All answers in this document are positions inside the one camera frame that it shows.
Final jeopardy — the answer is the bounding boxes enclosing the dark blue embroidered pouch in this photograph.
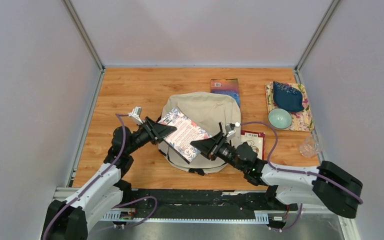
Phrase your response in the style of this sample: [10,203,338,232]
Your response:
[273,81,305,113]

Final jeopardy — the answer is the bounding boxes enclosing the clear drinking glass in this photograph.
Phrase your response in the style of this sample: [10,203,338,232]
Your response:
[299,133,324,158]

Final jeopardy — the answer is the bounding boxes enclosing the light green ceramic bowl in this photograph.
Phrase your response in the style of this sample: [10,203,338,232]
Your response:
[268,108,293,130]

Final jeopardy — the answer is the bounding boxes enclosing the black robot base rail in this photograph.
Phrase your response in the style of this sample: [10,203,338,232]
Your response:
[102,188,299,225]

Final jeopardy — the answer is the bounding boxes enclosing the blue sunset cover book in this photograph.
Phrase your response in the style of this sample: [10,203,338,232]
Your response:
[210,78,241,107]

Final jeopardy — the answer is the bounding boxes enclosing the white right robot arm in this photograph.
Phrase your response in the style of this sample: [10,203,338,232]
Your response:
[190,132,363,219]

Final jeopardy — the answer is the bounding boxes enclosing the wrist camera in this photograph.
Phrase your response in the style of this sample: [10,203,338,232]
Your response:
[225,122,241,141]
[128,106,143,126]

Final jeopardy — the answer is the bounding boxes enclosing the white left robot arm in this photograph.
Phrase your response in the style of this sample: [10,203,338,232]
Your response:
[40,117,177,240]

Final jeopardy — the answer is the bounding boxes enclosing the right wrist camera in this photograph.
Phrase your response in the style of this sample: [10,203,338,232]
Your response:
[225,122,241,141]

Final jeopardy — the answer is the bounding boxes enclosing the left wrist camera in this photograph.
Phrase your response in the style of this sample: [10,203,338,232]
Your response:
[128,106,143,126]

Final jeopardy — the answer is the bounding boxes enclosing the floral cover paperback book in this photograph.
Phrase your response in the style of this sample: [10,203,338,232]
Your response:
[158,108,212,164]

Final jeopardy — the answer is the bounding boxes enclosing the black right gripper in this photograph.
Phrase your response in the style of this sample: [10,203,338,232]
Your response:
[191,131,245,172]

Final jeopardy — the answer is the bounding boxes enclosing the floral placemat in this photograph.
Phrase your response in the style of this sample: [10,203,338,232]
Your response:
[265,81,314,132]

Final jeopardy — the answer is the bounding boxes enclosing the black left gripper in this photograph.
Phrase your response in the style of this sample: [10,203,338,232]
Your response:
[125,116,176,155]

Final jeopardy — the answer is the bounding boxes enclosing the red and white book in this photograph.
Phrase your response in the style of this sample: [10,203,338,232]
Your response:
[240,130,266,160]

